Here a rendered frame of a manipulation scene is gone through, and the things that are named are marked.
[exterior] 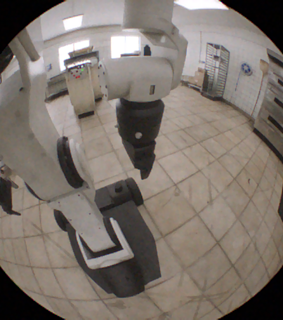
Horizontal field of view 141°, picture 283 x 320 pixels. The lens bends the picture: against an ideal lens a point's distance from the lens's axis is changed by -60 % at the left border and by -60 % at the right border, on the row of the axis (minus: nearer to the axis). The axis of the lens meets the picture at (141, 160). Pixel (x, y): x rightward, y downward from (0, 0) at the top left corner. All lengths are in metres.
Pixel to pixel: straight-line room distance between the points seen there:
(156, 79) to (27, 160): 0.25
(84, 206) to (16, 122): 0.31
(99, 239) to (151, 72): 0.51
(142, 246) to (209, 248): 0.50
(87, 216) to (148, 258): 0.37
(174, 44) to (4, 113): 0.24
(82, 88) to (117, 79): 1.81
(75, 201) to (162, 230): 0.61
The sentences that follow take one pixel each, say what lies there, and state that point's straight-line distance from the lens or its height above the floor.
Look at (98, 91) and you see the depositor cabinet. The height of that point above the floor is 0.24.
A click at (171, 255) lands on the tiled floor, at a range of 0.84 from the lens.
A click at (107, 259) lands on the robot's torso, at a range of 0.49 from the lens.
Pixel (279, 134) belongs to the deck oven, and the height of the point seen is 0.42.
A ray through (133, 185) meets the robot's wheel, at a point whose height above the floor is 0.20.
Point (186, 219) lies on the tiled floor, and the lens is 0.90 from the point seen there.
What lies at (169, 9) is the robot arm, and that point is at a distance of 0.18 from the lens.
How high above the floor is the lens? 0.82
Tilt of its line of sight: 47 degrees down
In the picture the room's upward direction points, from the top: straight up
